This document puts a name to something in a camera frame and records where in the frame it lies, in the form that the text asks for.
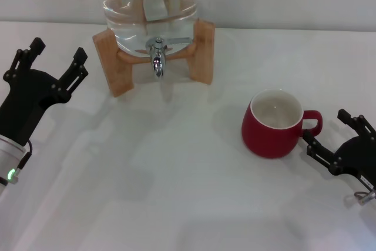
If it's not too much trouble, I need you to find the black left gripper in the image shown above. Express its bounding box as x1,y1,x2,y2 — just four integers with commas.
0,38,89,148

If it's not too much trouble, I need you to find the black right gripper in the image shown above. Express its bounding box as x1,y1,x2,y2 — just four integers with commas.
302,109,376,192

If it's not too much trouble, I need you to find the red ceramic cup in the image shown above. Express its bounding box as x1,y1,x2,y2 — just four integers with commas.
241,88,323,159

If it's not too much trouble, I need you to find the chrome faucet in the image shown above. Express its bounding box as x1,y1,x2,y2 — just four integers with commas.
145,36,193,79

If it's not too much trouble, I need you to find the wooden dispenser stand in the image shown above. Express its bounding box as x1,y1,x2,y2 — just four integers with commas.
92,19,215,98

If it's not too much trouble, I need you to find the glass water dispenser jar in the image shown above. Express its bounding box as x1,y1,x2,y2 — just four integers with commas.
94,0,199,58

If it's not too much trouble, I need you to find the metal right cable connector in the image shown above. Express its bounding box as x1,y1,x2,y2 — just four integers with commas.
352,189,376,205

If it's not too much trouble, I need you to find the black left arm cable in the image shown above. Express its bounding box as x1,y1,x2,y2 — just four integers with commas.
16,140,33,180

